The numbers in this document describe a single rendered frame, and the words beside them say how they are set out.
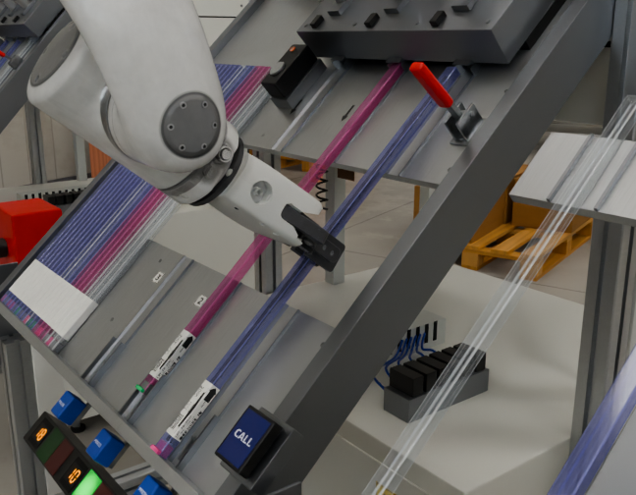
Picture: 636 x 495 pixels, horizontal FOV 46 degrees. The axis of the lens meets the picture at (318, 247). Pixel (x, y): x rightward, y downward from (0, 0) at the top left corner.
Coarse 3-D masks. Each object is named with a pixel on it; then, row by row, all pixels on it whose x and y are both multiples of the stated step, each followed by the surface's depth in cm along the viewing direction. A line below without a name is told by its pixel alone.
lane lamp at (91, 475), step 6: (90, 474) 79; (96, 474) 78; (84, 480) 79; (90, 480) 78; (96, 480) 77; (78, 486) 79; (84, 486) 78; (90, 486) 77; (96, 486) 77; (78, 492) 78; (84, 492) 77; (90, 492) 77
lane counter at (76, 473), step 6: (78, 462) 81; (72, 468) 81; (78, 468) 80; (84, 468) 80; (66, 474) 81; (72, 474) 80; (78, 474) 80; (60, 480) 81; (66, 480) 80; (72, 480) 80; (78, 480) 79; (66, 486) 80; (72, 486) 79
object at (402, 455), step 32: (608, 128) 58; (608, 160) 57; (576, 192) 55; (544, 224) 55; (544, 256) 54; (512, 288) 53; (480, 320) 53; (480, 352) 52; (448, 384) 51; (416, 416) 51; (416, 448) 50; (384, 480) 49
